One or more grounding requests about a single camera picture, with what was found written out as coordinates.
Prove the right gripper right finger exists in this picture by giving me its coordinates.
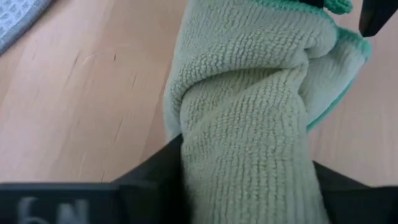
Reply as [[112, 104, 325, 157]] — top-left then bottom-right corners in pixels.
[[313, 161, 398, 224]]

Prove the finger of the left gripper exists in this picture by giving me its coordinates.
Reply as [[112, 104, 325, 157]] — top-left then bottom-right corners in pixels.
[[300, 0, 326, 7], [359, 0, 398, 37]]

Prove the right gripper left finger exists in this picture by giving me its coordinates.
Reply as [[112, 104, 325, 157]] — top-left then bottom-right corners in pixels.
[[0, 134, 190, 224]]

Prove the green microfiber towel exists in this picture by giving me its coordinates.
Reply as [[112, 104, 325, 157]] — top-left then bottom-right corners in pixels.
[[163, 0, 373, 224]]

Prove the grey waffle towel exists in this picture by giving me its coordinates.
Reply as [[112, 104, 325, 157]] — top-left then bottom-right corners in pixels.
[[0, 0, 52, 55]]

